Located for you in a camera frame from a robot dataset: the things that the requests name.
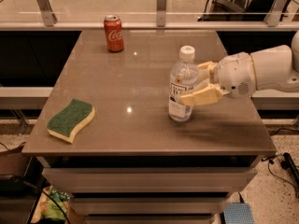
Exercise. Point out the right metal railing post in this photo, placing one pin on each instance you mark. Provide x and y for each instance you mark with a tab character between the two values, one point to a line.
275	13

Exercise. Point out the grey drawer cabinet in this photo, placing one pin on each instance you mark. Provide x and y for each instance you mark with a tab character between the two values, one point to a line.
150	187

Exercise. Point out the blue perforated box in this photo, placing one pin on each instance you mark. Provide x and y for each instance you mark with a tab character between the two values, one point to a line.
238	213

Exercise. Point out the red coke can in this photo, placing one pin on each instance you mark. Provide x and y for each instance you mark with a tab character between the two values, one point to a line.
113	29

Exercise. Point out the middle metal railing post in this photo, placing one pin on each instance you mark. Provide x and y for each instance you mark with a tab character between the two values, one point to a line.
161	12

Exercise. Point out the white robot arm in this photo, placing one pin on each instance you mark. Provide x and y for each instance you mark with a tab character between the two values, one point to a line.
276	68

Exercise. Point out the clear plastic water bottle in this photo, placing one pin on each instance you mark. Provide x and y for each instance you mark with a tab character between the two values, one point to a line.
183	77

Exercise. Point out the green yellow sponge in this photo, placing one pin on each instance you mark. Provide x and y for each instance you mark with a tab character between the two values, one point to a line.
68	122

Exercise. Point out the black office chair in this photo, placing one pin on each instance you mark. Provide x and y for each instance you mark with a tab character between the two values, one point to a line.
236	10

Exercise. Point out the black power strip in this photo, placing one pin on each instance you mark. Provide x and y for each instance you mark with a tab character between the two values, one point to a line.
288	164

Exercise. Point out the green snack bag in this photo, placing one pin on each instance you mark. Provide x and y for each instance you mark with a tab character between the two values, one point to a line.
52	207

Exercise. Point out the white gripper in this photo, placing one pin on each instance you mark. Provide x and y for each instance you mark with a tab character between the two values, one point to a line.
234	75

